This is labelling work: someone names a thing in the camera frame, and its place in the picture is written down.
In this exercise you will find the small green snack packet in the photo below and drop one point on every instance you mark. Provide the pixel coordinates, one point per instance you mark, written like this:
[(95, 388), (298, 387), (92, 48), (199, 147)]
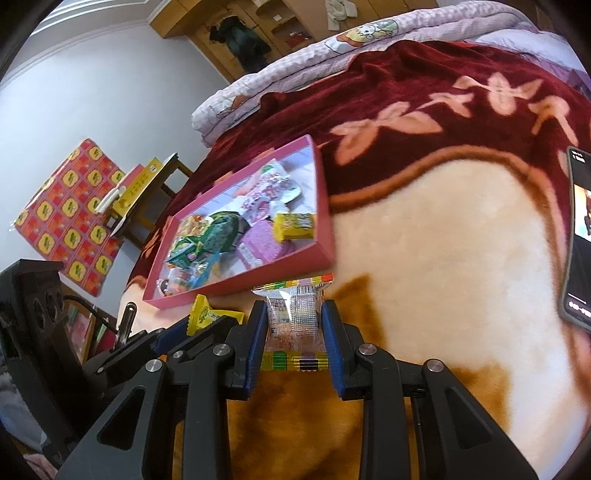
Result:
[(189, 254)]

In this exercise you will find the red cream plush blanket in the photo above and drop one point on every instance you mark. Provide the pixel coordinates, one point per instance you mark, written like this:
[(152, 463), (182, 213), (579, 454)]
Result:
[(438, 207)]

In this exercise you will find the chocolate ball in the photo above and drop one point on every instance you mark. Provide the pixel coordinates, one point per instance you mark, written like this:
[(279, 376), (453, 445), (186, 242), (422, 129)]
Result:
[(165, 288)]

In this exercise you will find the purple tin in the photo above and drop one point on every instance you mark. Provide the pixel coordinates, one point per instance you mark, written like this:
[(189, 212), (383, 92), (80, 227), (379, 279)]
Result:
[(265, 242)]

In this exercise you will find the gummy packet with rainbow stripe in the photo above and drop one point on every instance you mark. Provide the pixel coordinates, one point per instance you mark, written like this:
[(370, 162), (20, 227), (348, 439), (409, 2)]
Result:
[(293, 314)]

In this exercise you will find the pink drink pouch white spout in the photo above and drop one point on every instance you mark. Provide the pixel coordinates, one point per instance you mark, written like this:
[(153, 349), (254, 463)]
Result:
[(272, 184)]

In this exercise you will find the red basket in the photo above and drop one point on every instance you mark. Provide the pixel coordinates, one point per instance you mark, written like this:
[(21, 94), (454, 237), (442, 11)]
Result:
[(298, 39)]

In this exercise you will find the person's left forearm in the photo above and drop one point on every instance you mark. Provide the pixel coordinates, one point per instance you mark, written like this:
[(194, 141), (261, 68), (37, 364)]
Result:
[(18, 406)]

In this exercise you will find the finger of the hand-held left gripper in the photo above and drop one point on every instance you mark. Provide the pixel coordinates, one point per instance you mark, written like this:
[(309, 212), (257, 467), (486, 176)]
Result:
[(168, 337), (203, 344)]

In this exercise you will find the black smartphone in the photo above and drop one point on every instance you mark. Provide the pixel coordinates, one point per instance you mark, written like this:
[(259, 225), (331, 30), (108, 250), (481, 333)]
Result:
[(579, 258)]

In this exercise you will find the wooden stool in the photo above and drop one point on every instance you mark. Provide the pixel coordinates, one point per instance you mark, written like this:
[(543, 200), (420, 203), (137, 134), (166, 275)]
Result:
[(152, 194)]

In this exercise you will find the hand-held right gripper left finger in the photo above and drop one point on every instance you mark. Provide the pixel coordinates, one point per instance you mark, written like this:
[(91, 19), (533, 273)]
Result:
[(255, 364)]

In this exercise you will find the clear candy bag blue edges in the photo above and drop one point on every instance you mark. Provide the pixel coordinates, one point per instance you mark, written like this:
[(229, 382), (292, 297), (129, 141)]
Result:
[(194, 277)]

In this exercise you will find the folded lilac cartoon quilt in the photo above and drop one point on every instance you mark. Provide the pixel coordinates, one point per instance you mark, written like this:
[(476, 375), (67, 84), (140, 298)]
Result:
[(323, 50)]

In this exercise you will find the red yellow patterned paper sheet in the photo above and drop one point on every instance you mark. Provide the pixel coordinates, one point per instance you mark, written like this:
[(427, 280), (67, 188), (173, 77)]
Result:
[(69, 207)]

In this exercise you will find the large green snack packet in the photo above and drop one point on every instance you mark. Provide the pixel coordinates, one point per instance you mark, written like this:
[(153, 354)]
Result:
[(224, 230)]

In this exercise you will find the pink cardboard box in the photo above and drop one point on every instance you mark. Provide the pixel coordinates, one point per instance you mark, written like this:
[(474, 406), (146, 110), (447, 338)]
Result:
[(286, 270)]

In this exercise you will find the yellow cardboard box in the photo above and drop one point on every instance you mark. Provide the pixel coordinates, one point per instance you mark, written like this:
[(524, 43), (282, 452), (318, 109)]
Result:
[(136, 187)]

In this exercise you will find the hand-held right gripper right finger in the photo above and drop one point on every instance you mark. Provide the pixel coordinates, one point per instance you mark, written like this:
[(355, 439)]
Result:
[(333, 355)]

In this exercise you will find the beige hanging towel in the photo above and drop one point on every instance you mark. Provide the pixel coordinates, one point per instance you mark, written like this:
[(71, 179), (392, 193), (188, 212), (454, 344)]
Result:
[(339, 11)]

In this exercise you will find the dark hanging coat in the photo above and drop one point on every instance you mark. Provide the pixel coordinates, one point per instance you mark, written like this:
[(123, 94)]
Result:
[(240, 41)]

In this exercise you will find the white paper roll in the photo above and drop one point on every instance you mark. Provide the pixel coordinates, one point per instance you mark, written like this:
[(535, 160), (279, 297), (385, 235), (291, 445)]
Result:
[(111, 198)]

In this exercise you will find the wooden wardrobe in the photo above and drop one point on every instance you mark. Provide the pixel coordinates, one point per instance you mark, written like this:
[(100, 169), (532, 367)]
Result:
[(300, 14)]

